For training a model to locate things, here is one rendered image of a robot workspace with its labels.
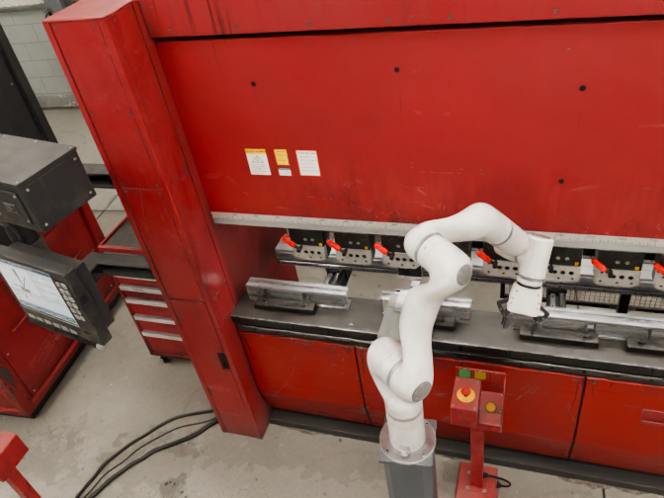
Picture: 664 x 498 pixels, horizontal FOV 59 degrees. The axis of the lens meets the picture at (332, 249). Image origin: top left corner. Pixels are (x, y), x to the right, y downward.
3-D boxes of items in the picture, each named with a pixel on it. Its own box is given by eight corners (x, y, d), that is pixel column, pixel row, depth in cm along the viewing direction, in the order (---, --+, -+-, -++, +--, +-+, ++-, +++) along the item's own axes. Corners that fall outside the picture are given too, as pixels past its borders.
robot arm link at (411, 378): (399, 372, 186) (432, 405, 174) (370, 378, 179) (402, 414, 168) (447, 230, 165) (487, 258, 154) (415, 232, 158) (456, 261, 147)
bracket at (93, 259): (64, 296, 265) (57, 286, 260) (96, 262, 282) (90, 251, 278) (139, 305, 252) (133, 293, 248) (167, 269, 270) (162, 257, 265)
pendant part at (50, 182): (35, 332, 254) (-77, 163, 202) (77, 295, 270) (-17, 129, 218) (117, 366, 232) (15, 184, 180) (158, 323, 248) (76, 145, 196)
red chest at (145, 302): (155, 369, 378) (95, 248, 317) (192, 313, 414) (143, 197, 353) (224, 380, 362) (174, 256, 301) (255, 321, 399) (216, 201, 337)
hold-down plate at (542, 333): (519, 339, 242) (519, 334, 240) (520, 329, 246) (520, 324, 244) (598, 348, 232) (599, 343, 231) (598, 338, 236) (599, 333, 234)
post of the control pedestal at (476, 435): (469, 486, 274) (470, 417, 241) (471, 475, 278) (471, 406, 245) (481, 488, 273) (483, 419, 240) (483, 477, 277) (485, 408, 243)
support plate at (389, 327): (376, 339, 238) (376, 337, 237) (390, 294, 257) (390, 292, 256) (421, 344, 232) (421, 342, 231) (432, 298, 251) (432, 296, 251)
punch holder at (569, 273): (536, 280, 225) (539, 246, 215) (537, 265, 231) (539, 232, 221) (578, 283, 220) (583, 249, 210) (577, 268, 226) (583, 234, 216)
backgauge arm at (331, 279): (319, 312, 290) (314, 291, 282) (353, 234, 337) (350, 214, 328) (334, 314, 288) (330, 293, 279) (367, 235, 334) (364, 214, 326)
